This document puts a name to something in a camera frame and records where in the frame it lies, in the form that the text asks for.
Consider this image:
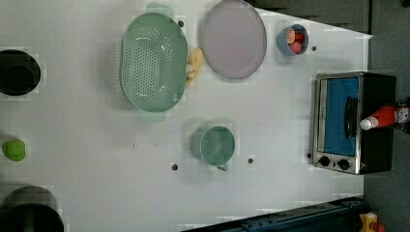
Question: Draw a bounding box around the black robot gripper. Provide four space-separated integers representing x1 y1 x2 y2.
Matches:
395 97 410 134

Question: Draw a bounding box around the red plush ketchup bottle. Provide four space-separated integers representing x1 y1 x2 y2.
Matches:
360 105 395 131

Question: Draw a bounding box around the silver toaster oven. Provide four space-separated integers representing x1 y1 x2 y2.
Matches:
311 72 395 175

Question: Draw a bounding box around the yellow red clamp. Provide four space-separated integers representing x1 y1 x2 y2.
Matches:
360 212 386 232

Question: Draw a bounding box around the blue cup with toy fruit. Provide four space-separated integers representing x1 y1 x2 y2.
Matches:
278 24 309 55

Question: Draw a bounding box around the lilac round plate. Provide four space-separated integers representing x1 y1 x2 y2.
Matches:
201 0 267 78

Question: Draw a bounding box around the green measuring cup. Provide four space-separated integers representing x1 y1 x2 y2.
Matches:
190 125 236 172

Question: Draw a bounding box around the peeled toy banana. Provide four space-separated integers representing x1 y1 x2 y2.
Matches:
186 47 204 86

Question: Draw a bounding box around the green plastic colander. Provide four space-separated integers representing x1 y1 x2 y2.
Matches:
121 2 188 123

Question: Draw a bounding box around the green toy apple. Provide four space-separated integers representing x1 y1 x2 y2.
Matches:
2 139 26 161

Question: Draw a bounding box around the blue metal frame rail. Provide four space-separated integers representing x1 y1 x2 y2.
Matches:
184 197 368 232

